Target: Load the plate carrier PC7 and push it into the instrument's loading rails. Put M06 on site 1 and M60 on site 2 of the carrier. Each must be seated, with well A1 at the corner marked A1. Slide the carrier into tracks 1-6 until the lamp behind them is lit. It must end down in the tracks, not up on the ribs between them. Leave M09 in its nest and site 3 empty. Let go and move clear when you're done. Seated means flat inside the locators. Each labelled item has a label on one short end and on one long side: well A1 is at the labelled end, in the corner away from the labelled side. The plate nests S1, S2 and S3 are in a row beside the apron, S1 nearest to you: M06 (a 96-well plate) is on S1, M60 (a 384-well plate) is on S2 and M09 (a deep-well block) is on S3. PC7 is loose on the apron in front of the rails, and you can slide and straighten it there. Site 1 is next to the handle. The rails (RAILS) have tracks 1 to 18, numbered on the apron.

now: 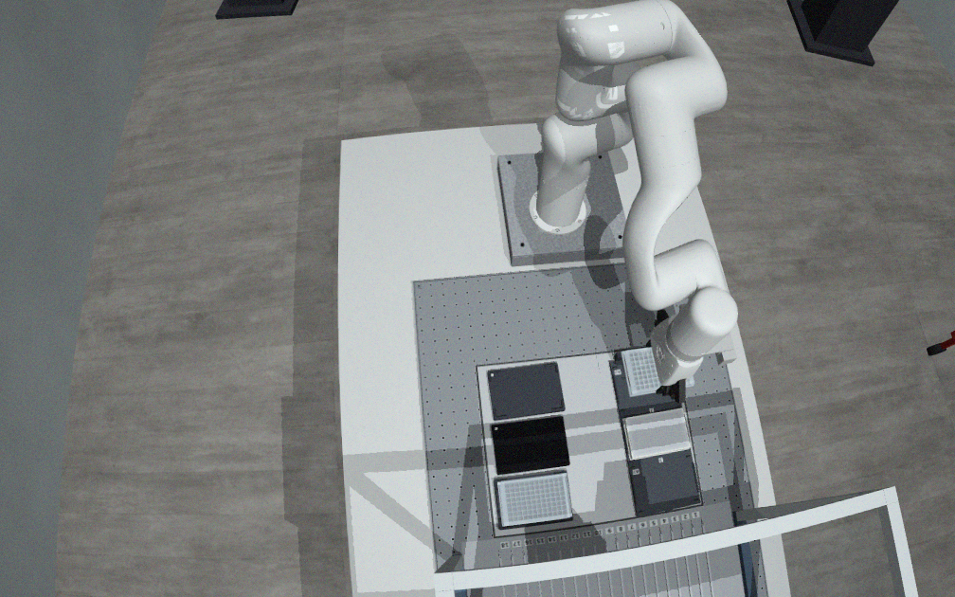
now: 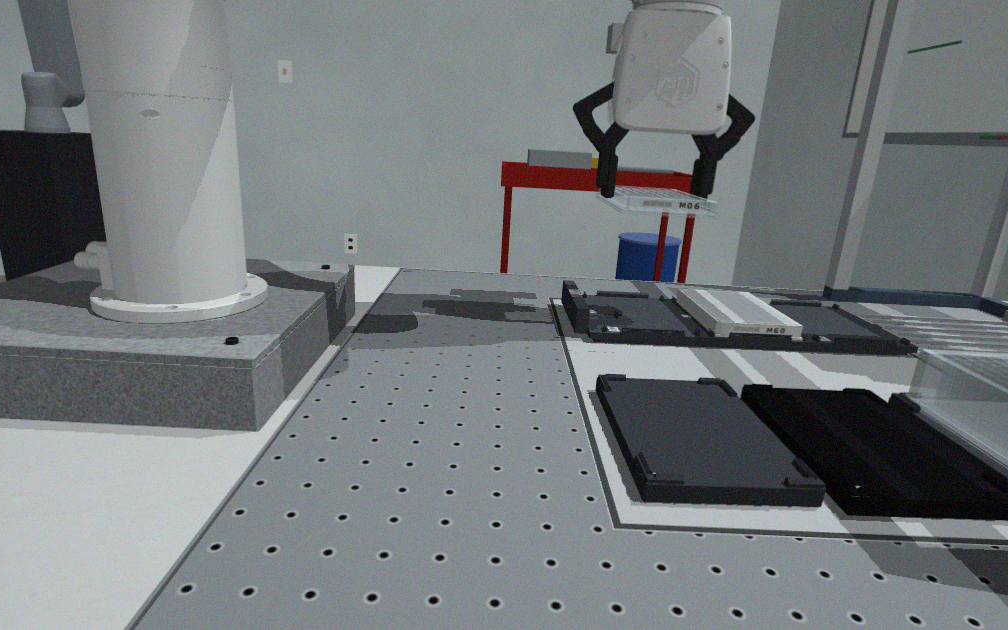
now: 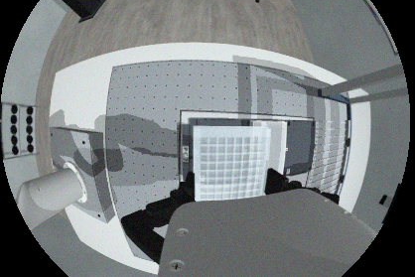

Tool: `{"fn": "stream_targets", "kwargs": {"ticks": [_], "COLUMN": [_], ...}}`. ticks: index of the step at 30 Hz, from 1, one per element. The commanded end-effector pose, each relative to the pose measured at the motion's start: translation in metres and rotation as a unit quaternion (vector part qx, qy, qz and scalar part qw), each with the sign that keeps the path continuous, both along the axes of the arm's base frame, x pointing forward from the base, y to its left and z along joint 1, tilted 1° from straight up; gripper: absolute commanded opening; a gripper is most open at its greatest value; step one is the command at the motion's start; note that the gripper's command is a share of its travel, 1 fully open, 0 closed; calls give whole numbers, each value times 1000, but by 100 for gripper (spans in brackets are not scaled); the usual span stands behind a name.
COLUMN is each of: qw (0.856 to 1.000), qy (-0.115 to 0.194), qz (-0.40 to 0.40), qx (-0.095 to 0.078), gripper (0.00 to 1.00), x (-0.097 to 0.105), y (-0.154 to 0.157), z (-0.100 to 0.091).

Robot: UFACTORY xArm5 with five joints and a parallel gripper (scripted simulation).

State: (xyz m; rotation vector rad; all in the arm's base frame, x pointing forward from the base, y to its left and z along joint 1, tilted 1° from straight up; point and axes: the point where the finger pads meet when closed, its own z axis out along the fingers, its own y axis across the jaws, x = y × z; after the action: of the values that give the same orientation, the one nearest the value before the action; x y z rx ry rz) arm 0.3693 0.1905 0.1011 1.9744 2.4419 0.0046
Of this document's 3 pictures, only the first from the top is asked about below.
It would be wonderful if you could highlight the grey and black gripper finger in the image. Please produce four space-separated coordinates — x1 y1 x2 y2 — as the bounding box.
656 378 686 403
646 309 669 347

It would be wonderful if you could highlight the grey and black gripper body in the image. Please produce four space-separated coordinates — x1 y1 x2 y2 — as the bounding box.
650 315 703 386

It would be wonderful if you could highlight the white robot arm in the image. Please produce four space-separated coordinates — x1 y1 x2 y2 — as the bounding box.
529 0 738 366

